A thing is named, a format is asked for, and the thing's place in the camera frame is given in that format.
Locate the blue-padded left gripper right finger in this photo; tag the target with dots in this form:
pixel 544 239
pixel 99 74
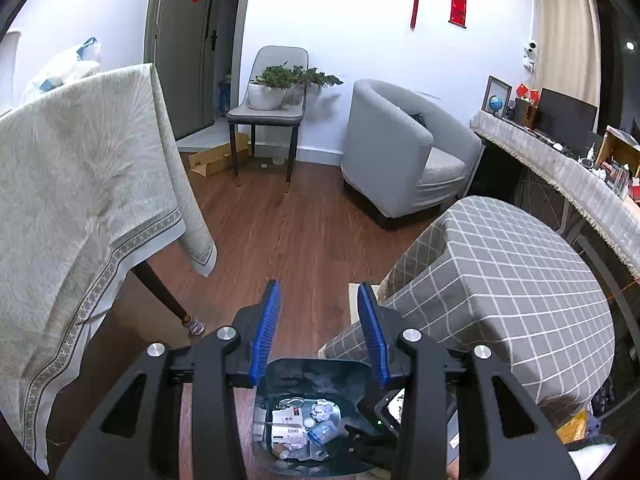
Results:
pixel 502 433

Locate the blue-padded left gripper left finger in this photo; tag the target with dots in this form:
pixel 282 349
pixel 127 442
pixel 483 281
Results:
pixel 134 432

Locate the white paper ball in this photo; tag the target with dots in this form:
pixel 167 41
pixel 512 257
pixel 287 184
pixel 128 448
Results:
pixel 287 428

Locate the dark teal trash bin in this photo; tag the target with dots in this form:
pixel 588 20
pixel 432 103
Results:
pixel 325 391

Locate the grey checked tablecloth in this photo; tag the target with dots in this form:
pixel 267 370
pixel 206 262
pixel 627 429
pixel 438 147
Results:
pixel 487 272

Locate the black table leg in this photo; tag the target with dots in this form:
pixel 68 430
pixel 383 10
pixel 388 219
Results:
pixel 146 275

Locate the long cloth-covered sideboard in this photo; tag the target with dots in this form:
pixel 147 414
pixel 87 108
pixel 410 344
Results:
pixel 616 220

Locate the beige patterned tablecloth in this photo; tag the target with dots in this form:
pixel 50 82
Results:
pixel 92 184

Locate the flat cardboard box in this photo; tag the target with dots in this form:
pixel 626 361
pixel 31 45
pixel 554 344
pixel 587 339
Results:
pixel 213 161

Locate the grey armchair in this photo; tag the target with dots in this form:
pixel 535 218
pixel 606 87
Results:
pixel 403 153

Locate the wooden shelf box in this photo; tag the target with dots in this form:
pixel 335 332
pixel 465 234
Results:
pixel 620 147

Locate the black monitor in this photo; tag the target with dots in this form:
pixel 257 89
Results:
pixel 564 119

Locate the grey dining chair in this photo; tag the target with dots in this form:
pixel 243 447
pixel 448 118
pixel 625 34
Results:
pixel 287 115

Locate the framed picture with globe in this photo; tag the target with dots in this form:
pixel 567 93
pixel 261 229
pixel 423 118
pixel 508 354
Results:
pixel 497 97

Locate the potted green plant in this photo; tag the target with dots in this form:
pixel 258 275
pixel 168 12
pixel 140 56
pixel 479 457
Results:
pixel 267 90

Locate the beige curtain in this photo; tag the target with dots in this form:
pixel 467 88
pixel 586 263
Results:
pixel 567 33

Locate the grey door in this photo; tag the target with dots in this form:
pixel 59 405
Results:
pixel 190 43

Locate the white security camera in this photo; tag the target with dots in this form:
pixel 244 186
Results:
pixel 530 53

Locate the red wall banner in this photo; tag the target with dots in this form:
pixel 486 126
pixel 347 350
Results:
pixel 458 12

